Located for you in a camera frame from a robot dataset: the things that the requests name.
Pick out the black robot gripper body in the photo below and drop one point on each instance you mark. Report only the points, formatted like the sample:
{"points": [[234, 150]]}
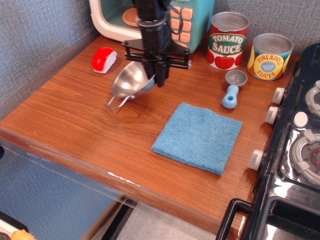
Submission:
{"points": [[156, 43]]}

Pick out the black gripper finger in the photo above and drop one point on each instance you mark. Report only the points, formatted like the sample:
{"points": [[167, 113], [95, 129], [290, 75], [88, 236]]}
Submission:
{"points": [[149, 68], [162, 70]]}

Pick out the stainless steel two-handled bowl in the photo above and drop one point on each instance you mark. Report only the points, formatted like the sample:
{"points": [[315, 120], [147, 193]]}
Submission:
{"points": [[131, 83]]}

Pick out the red white toy bun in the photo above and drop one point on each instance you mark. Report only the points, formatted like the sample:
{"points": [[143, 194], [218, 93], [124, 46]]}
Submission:
{"points": [[103, 60]]}

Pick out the blue grey toy spoon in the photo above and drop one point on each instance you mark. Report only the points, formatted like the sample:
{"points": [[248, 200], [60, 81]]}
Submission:
{"points": [[235, 80]]}

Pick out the teal toy microwave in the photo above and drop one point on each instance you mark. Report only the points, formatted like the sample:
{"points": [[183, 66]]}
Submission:
{"points": [[116, 20]]}

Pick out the tomato sauce toy can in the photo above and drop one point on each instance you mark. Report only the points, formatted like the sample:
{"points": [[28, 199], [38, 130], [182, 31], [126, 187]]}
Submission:
{"points": [[227, 38]]}

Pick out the blue folded cloth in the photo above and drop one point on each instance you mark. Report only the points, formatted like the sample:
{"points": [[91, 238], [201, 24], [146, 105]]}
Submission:
{"points": [[198, 137]]}

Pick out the pineapple slices toy can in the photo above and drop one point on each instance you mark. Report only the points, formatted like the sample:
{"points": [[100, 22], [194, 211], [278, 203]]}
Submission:
{"points": [[269, 56]]}

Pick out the white stove knob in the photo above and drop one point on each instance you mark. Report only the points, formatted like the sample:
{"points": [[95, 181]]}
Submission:
{"points": [[256, 159], [278, 95], [271, 115]]}

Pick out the white round stove button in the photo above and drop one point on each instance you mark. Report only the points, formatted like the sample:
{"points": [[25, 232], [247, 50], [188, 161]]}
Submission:
{"points": [[300, 119]]}

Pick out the grey rear stove burner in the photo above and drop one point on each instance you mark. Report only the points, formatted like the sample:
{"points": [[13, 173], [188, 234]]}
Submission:
{"points": [[312, 106]]}

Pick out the grey stove burner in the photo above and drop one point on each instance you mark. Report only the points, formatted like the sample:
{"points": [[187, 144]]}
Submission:
{"points": [[305, 156], [312, 106]]}

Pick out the grey front stove burner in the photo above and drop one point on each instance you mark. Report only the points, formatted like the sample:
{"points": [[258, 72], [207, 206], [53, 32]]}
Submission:
{"points": [[305, 156]]}

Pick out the black toy stove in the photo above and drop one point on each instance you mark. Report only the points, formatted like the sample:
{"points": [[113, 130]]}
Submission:
{"points": [[286, 206]]}

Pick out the black oven door handle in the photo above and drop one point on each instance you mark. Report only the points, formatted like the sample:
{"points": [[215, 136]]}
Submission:
{"points": [[235, 205]]}

